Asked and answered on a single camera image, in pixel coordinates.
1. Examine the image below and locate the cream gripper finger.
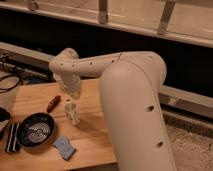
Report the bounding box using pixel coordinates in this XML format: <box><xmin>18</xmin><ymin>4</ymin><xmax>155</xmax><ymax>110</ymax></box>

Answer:
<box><xmin>72</xmin><ymin>91</ymin><xmax>81</xmax><ymax>100</ymax></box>

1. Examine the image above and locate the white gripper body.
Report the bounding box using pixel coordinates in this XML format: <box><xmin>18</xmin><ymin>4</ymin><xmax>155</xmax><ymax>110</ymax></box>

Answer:
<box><xmin>61</xmin><ymin>74</ymin><xmax>81</xmax><ymax>93</ymax></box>

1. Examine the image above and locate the small clear plastic bottle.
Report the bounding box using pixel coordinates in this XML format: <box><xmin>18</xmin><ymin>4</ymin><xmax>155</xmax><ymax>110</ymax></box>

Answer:
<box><xmin>64</xmin><ymin>99</ymin><xmax>80</xmax><ymax>125</ymax></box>

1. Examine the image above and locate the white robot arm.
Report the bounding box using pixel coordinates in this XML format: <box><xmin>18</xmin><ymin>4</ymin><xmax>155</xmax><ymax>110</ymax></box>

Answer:
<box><xmin>49</xmin><ymin>48</ymin><xmax>177</xmax><ymax>171</ymax></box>

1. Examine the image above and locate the dark red sausage toy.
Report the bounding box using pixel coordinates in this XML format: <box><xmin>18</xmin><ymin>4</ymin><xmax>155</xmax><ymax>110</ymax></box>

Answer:
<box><xmin>47</xmin><ymin>95</ymin><xmax>61</xmax><ymax>113</ymax></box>

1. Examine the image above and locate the wooden cutting board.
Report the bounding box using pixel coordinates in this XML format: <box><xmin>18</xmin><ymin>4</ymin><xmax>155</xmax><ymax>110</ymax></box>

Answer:
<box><xmin>0</xmin><ymin>79</ymin><xmax>116</xmax><ymax>171</ymax></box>

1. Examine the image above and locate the blue sponge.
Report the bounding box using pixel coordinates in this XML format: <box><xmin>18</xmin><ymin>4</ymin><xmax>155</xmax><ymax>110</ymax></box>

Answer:
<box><xmin>53</xmin><ymin>136</ymin><xmax>76</xmax><ymax>161</ymax></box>

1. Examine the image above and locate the dark patterned bowl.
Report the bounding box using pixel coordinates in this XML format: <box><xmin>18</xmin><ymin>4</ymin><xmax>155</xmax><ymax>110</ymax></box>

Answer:
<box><xmin>16</xmin><ymin>113</ymin><xmax>55</xmax><ymax>148</ymax></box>

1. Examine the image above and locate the black object at left edge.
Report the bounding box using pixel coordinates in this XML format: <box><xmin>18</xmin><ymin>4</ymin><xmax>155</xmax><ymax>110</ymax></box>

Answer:
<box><xmin>0</xmin><ymin>107</ymin><xmax>10</xmax><ymax>140</ymax></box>

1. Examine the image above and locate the black striped block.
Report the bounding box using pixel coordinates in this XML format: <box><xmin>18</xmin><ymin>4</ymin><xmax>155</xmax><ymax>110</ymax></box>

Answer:
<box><xmin>5</xmin><ymin>122</ymin><xmax>20</xmax><ymax>154</ymax></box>

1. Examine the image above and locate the black cable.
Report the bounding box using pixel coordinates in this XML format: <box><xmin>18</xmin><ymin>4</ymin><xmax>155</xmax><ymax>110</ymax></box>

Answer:
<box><xmin>0</xmin><ymin>73</ymin><xmax>22</xmax><ymax>94</ymax></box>

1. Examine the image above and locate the middle metal bracket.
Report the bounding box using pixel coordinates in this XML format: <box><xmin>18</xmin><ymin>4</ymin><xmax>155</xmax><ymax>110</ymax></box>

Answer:
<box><xmin>98</xmin><ymin>0</ymin><xmax>108</xmax><ymax>24</ymax></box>

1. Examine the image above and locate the metal bracket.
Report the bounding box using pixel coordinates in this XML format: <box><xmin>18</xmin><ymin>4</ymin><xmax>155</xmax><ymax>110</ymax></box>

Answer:
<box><xmin>157</xmin><ymin>0</ymin><xmax>176</xmax><ymax>35</ymax></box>
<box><xmin>98</xmin><ymin>0</ymin><xmax>108</xmax><ymax>24</ymax></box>

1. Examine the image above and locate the right metal bracket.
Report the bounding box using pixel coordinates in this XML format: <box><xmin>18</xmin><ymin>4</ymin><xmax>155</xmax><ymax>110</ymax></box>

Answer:
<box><xmin>157</xmin><ymin>0</ymin><xmax>176</xmax><ymax>35</ymax></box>

